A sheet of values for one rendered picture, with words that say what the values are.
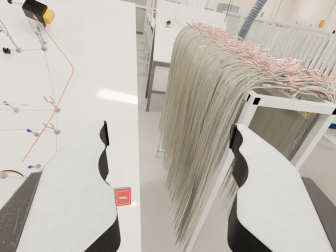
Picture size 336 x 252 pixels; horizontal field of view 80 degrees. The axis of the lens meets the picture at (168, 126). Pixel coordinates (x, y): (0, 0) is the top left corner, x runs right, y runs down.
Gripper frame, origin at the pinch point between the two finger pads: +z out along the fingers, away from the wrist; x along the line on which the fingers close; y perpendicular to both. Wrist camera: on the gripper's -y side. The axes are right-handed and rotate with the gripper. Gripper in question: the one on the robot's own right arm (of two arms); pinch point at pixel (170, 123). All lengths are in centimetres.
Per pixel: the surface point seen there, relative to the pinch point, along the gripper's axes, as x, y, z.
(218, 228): 55, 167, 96
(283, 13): 641, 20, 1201
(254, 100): 30, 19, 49
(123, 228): -11, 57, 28
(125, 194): -11, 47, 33
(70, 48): -32, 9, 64
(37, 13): -38, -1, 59
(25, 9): -41, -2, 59
